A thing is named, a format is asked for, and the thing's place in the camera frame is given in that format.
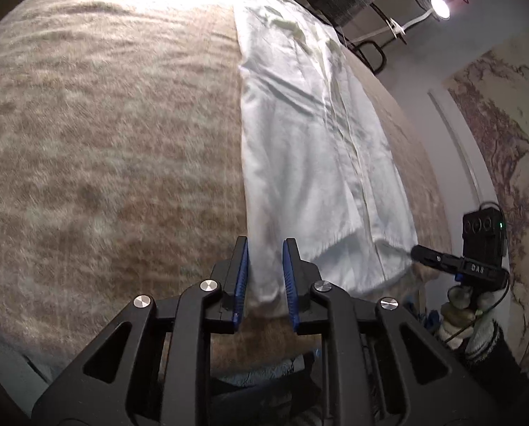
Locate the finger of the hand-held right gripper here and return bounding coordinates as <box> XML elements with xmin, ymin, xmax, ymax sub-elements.
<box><xmin>410</xmin><ymin>245</ymin><xmax>466</xmax><ymax>277</ymax></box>

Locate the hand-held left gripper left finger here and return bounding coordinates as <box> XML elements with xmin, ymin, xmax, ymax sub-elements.
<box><xmin>31</xmin><ymin>236</ymin><xmax>250</xmax><ymax>426</ymax></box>

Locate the white long-sleeved shirt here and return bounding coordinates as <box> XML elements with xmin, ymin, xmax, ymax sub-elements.
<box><xmin>234</xmin><ymin>0</ymin><xmax>418</xmax><ymax>318</ymax></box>

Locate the beige checked blanket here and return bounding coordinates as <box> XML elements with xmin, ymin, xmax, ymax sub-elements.
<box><xmin>0</xmin><ymin>0</ymin><xmax>454</xmax><ymax>378</ymax></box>

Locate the landscape wall painting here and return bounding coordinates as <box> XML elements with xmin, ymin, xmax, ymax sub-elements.
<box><xmin>442</xmin><ymin>49</ymin><xmax>529</xmax><ymax>365</ymax></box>

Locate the person's right forearm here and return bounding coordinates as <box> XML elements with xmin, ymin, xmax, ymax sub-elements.
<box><xmin>465</xmin><ymin>319</ymin><xmax>529</xmax><ymax>393</ymax></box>

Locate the white clip lamp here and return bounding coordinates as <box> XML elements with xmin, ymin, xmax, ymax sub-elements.
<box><xmin>347</xmin><ymin>0</ymin><xmax>452</xmax><ymax>47</ymax></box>

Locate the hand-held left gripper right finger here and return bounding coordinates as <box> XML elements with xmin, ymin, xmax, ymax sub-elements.
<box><xmin>282</xmin><ymin>238</ymin><xmax>501</xmax><ymax>426</ymax></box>

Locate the person's right hand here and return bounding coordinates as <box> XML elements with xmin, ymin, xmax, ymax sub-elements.
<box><xmin>440</xmin><ymin>285</ymin><xmax>500</xmax><ymax>356</ymax></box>

